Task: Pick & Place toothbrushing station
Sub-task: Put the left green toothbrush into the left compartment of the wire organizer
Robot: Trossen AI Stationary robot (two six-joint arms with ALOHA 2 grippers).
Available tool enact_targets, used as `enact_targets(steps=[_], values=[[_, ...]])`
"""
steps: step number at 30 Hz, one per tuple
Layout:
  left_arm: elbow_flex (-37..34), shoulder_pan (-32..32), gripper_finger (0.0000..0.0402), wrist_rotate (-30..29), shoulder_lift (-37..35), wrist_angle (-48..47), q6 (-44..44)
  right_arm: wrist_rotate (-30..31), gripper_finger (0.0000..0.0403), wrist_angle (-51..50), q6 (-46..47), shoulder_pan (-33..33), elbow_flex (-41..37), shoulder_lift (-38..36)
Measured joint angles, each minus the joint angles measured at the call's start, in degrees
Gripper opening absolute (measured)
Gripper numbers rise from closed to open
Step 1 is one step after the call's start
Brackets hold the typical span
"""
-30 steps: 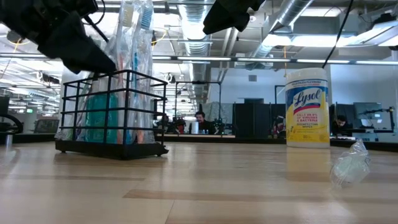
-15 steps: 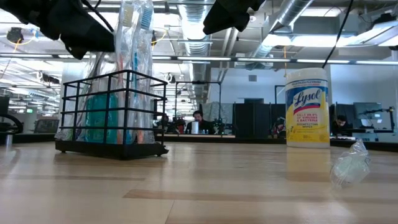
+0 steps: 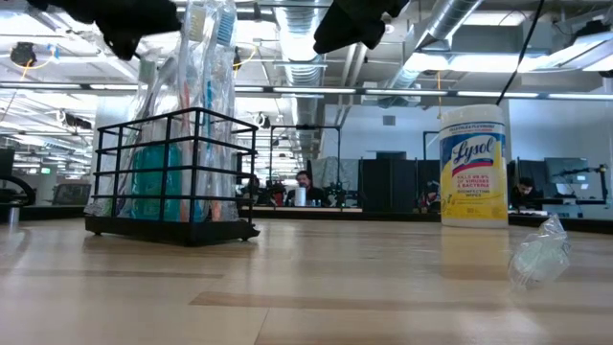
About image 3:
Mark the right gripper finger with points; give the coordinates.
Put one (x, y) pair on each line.
(342, 26)
(383, 12)

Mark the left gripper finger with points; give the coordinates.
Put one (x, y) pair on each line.
(134, 19)

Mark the green toothbrush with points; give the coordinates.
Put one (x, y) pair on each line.
(147, 72)
(538, 259)

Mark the packaged toothbrushes bundle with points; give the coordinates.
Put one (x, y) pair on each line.
(168, 69)

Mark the teal mouthwash bottle white cap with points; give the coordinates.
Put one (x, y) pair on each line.
(177, 187)
(143, 182)

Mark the black ceiling device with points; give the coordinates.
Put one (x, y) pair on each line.
(23, 53)

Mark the long ceiling light strip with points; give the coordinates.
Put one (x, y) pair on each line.
(407, 92)

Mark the bright ceiling light panel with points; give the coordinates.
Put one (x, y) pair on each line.
(479, 62)

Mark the black partition panels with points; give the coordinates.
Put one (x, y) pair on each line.
(392, 187)

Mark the white paper roll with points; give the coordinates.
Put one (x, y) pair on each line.
(300, 196)

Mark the black curved bar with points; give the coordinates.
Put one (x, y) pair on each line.
(21, 182)

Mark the dark grey chair back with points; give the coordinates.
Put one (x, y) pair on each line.
(72, 194)

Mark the Lysol wipes canister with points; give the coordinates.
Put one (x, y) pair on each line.
(474, 191)

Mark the dark background monitor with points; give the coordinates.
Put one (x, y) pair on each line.
(565, 167)

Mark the silver spiral ceiling duct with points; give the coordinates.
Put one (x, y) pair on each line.
(450, 16)
(299, 72)

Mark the thin black background frame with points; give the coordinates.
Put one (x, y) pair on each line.
(311, 127)

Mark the short silver post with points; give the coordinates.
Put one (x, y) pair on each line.
(13, 215)

